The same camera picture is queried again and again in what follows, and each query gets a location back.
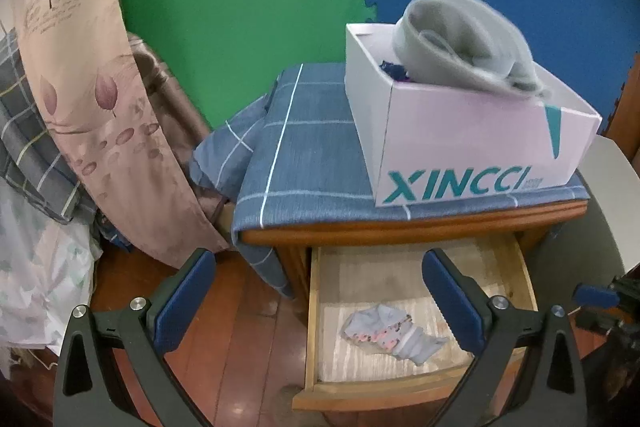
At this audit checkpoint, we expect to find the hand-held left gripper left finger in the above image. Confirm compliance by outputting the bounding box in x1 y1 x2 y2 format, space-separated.
50 248 217 427

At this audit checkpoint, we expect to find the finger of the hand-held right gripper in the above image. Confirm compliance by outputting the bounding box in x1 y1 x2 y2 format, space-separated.
572 282 623 309
576 308 620 334

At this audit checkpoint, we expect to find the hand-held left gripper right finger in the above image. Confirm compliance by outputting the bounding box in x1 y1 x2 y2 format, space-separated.
421 248 588 427

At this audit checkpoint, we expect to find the wooden drawer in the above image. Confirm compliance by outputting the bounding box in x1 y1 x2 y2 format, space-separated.
291 232 540 413

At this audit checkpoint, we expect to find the white shoe box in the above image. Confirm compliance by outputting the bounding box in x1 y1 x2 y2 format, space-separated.
345 22 603 209

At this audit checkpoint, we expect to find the dark blue knit underwear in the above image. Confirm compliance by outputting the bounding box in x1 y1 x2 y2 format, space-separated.
377 57 408 82

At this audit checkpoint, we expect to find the light blue patterned sock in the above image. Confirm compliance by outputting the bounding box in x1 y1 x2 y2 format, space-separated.
340 304 450 365

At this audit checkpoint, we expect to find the white round table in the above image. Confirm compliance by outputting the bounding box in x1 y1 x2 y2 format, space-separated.
575 134 640 358

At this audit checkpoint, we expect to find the dark blue patterned cloth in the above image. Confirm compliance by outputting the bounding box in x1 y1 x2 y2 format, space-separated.
97 212 136 253

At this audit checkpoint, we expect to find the white leaf-print cloth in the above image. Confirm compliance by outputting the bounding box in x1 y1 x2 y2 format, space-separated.
0 187 103 358

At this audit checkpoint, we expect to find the wooden door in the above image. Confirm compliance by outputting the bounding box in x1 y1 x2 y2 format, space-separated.
602 57 640 158

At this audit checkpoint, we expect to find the brown satin cloth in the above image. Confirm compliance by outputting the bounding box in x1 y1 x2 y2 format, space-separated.
125 32 226 228

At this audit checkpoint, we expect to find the blue plaid cloth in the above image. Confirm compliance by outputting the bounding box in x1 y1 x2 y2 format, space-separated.
189 63 590 299

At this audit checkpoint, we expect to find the grey plaid blanket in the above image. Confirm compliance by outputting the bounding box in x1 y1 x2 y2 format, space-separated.
0 27 96 225

